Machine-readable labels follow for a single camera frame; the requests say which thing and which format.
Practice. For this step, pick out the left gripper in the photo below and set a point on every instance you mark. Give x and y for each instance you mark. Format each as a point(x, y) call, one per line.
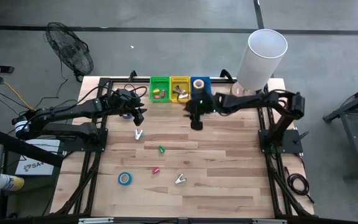
point(129, 104)

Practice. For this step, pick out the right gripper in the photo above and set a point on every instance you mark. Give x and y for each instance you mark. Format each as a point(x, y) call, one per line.
point(199, 107)

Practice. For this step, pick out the dark blue tape roll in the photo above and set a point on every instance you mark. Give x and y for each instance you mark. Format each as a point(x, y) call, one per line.
point(126, 117)

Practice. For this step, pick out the yellow mini stapler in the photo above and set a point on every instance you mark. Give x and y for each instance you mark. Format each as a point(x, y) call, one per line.
point(156, 91)

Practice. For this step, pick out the teal staple remover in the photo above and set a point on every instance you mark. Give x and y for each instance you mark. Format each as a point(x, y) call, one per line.
point(139, 134)

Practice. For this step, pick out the green mini stapler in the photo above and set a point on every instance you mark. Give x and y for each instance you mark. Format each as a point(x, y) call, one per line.
point(162, 149)

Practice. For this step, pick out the light blue tape roll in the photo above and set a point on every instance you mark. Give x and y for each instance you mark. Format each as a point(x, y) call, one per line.
point(119, 179)

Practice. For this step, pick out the grey staple remover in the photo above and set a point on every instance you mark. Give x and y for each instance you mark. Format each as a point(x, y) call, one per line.
point(180, 180)

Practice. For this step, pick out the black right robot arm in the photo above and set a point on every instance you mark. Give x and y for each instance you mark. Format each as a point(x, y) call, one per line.
point(247, 101)

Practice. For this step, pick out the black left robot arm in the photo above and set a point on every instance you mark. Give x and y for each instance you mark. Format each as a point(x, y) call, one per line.
point(67, 112)

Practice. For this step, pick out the blue plastic basket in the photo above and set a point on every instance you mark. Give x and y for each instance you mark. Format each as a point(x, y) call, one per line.
point(207, 84)

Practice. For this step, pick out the yellow plastic basket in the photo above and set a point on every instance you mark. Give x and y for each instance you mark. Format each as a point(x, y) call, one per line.
point(180, 80)

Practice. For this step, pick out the green plastic basket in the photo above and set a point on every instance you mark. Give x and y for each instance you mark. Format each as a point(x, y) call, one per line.
point(159, 81)

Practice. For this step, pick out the white shade table lamp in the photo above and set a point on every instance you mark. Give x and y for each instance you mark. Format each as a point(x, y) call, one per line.
point(259, 62)

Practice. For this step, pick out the black floor fan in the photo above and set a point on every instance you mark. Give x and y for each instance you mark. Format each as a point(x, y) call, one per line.
point(70, 49)

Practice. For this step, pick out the white printed box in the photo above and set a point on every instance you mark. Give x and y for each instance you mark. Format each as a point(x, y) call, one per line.
point(39, 165)

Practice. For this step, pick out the black diagonal beam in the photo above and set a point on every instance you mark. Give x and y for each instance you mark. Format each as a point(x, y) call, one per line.
point(26, 148)

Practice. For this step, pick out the yellow and white spray can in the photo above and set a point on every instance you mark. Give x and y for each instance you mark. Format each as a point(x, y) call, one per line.
point(11, 183)

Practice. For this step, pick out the dark grey metal cart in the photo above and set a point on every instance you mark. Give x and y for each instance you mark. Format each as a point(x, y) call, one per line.
point(356, 133)

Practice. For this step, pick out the black aluminium table frame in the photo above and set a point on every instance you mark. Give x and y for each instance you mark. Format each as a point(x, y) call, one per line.
point(91, 193)

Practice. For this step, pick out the silver metal bracket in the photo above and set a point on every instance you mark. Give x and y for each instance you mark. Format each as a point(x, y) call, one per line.
point(96, 221)
point(269, 221)

